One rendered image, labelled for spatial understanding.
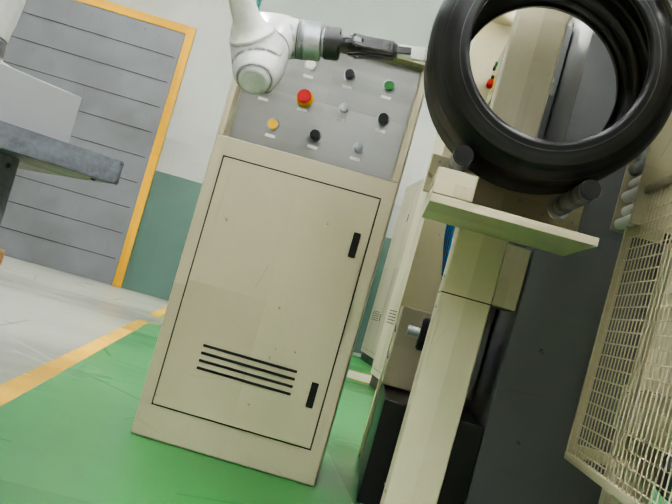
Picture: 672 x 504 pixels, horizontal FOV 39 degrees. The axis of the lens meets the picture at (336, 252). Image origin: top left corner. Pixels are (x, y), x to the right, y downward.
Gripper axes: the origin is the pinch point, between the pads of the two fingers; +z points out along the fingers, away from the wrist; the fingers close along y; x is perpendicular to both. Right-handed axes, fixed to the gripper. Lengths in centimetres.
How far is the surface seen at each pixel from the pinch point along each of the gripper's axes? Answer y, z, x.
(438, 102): -6.8, 7.2, 12.1
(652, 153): 19, 62, 12
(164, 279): 859, -242, 56
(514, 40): 25.7, 25.7, -13.6
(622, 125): -11.9, 46.4, 13.4
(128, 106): 841, -308, -134
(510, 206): 23.3, 29.6, 29.1
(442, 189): -11.2, 10.3, 31.7
